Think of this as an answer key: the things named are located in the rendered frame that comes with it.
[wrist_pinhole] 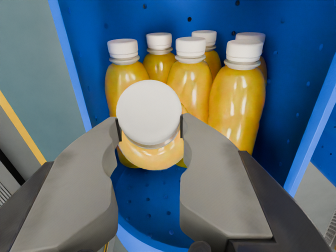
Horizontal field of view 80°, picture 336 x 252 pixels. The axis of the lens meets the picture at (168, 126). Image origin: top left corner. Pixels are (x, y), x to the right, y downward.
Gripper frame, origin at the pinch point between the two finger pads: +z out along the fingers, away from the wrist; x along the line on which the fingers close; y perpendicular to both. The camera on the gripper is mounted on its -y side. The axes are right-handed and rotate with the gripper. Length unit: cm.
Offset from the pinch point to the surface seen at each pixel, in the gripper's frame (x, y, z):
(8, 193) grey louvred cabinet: -118, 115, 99
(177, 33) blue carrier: 4.3, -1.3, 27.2
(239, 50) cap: 9.5, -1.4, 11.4
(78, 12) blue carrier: -8.0, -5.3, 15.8
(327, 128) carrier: 62, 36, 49
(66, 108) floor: -66, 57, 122
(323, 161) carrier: 59, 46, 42
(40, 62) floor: -73, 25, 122
